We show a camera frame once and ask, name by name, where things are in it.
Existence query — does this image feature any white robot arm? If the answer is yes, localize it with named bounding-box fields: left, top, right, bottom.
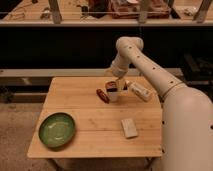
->
left=111, top=37, right=213, bottom=171

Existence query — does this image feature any white rectangular sponge block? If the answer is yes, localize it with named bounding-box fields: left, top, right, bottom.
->
left=121, top=118, right=138, bottom=138

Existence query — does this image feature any green ceramic bowl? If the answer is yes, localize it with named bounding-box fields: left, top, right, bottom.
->
left=38, top=112, right=76, bottom=148

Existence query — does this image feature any wooden table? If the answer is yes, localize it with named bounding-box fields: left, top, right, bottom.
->
left=28, top=77, right=162, bottom=158

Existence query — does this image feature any red brown snack bar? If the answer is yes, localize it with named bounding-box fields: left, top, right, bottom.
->
left=96, top=89, right=109, bottom=103

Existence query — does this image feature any white plastic bottle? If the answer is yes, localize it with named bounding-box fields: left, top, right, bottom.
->
left=126, top=81, right=152, bottom=102

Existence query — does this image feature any cluttered back workbench shelf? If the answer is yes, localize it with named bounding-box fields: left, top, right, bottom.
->
left=0, top=0, right=213, bottom=27

